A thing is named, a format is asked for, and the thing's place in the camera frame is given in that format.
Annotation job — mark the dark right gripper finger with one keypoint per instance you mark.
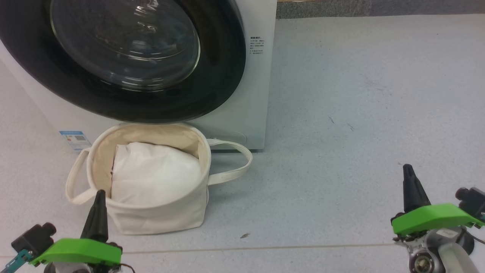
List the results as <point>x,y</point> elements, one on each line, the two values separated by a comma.
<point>413,193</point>

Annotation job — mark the cream canvas laundry basket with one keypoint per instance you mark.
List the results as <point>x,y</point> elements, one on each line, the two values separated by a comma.
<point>163,220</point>

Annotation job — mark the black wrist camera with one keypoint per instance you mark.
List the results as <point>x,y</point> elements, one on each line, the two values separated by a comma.
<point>32,239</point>
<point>473,203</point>

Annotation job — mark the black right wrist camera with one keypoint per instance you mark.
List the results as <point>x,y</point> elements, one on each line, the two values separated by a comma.
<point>473,203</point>

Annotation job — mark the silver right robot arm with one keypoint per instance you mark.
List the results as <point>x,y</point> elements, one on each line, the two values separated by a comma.
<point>443,254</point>

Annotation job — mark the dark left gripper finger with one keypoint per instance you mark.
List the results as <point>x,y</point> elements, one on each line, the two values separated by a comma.
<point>96,223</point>

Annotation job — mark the white pillow-like cloth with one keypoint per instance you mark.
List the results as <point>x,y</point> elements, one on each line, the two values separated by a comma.
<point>155,174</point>

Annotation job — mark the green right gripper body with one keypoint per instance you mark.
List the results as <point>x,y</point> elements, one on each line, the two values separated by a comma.
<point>432,219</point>

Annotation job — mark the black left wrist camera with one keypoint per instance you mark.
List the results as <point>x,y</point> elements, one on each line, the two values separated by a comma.
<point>32,239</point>

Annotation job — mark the white front-load washing machine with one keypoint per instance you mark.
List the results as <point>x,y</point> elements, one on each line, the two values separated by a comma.
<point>235,113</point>

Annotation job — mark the blue energy label sticker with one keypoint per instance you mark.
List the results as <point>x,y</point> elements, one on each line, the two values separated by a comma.
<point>75,140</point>

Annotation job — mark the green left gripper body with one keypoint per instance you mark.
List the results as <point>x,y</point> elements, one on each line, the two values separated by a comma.
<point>79,252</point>

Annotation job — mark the washing machine door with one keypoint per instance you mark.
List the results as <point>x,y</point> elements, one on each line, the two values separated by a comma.
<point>219,76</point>

